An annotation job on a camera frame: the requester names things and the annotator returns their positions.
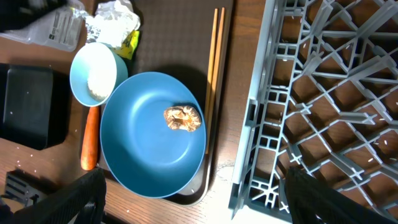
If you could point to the clear plastic bin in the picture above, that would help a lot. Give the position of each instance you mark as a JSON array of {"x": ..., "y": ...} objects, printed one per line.
[{"x": 60, "y": 29}]

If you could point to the white tissue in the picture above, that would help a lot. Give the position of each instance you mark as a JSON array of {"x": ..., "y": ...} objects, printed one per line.
[{"x": 112, "y": 22}]

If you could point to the black plastic bin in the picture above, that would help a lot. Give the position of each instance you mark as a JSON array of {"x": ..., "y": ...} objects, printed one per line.
[{"x": 34, "y": 105}]

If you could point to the brown serving tray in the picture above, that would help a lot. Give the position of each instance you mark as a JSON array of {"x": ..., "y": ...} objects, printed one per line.
[{"x": 175, "y": 39}]

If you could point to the grey dishwasher rack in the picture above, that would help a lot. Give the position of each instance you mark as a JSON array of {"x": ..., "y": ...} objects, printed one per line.
[{"x": 323, "y": 98}]

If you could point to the dried mushroom piece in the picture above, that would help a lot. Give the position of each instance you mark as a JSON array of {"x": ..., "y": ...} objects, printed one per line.
[{"x": 182, "y": 117}]

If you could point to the light blue rice bowl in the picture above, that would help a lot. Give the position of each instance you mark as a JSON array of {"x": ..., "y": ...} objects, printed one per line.
[{"x": 96, "y": 71}]

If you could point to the foil snack wrapper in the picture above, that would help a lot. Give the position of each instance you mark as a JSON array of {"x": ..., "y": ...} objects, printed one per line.
[{"x": 132, "y": 43}]

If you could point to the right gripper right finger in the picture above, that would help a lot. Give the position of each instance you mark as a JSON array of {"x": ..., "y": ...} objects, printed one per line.
[{"x": 311, "y": 201}]

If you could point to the wooden chopstick right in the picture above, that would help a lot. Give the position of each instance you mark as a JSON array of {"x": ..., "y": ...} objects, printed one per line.
[{"x": 219, "y": 39}]

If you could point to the dark blue plate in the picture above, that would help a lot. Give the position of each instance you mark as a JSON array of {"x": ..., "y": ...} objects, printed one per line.
[{"x": 141, "y": 151}]

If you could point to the wooden chopstick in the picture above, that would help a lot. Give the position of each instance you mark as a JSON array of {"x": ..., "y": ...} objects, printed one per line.
[
  {"x": 211, "y": 63},
  {"x": 219, "y": 39}
]

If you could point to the orange carrot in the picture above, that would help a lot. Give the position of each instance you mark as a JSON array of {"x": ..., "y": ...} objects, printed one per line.
[{"x": 89, "y": 151}]

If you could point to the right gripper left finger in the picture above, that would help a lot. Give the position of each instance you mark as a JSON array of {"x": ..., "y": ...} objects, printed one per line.
[{"x": 82, "y": 201}]

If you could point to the wooden chopstick left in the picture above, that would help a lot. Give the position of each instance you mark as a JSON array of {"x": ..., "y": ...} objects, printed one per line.
[{"x": 211, "y": 63}]

